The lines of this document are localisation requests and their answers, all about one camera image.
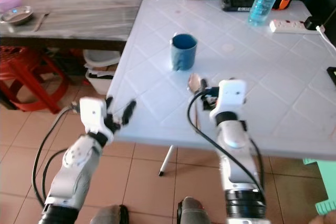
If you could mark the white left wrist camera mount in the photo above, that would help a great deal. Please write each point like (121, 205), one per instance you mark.
(92, 114)

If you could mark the grey robot leg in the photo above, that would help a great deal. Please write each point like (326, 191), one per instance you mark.
(195, 212)
(110, 216)

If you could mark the white power strip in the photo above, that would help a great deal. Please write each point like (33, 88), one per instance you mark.
(286, 26)

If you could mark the black plug adapter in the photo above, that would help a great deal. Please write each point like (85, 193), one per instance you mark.
(315, 23)

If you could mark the green plastic stool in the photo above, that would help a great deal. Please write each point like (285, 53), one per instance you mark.
(323, 182)

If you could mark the purple plastic bowl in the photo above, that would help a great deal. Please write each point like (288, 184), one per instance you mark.
(9, 0)

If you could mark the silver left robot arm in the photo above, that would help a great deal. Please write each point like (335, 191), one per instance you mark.
(76, 163)

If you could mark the grey wooden side table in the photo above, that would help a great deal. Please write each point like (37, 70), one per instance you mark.
(84, 22)

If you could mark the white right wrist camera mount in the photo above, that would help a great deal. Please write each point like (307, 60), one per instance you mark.
(232, 95)

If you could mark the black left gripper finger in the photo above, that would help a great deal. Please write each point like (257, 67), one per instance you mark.
(128, 112)
(109, 103)

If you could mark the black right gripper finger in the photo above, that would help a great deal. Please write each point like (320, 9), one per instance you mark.
(205, 83)

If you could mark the black flat device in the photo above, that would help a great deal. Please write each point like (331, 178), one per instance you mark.
(236, 1)

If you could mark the blue cup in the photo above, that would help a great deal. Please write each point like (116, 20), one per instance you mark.
(184, 53)

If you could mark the white metal table leg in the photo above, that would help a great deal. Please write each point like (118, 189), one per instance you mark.
(167, 161)

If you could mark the black flat object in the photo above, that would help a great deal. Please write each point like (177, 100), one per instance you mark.
(332, 75)

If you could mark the white plastic bin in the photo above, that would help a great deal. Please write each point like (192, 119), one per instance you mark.
(101, 77)

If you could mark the small metal bowl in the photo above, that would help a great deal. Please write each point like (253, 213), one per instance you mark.
(17, 16)

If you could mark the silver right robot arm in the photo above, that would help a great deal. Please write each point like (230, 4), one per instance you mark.
(236, 145)

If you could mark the red plastic stool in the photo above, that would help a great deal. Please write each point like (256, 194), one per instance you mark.
(26, 77)

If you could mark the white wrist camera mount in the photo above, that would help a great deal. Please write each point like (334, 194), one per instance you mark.
(232, 95)
(92, 114)

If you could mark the small metal spoon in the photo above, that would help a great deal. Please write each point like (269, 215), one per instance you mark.
(40, 22)

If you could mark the grey robot left leg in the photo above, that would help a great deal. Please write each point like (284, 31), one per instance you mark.
(110, 216)

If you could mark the grey robot right leg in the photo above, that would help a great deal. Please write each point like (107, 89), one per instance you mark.
(195, 212)

